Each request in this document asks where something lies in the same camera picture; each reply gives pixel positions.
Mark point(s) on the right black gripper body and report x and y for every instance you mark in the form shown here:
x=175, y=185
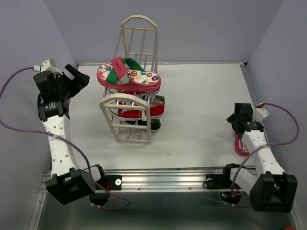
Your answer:
x=230, y=118

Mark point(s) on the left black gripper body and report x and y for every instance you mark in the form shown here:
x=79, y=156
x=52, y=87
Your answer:
x=67, y=87

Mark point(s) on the pink green sandal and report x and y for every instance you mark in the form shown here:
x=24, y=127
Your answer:
x=126, y=74
x=240, y=148

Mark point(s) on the red sneaker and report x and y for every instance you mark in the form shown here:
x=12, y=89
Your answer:
x=157, y=109
x=112, y=91

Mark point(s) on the cream metal shoe shelf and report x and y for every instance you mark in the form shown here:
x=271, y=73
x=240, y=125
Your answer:
x=138, y=39

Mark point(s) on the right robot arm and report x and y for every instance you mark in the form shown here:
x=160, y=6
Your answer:
x=269, y=187

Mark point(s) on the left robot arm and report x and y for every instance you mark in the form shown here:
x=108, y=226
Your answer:
x=54, y=114

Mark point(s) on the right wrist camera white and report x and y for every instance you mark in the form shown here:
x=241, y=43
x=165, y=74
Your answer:
x=260, y=112

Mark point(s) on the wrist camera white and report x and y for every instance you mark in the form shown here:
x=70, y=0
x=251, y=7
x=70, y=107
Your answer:
x=47, y=65
x=260, y=112

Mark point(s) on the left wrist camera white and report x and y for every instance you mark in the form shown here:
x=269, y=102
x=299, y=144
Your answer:
x=47, y=65

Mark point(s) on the aluminium mounting rail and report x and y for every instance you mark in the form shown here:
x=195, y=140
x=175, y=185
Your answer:
x=168, y=179

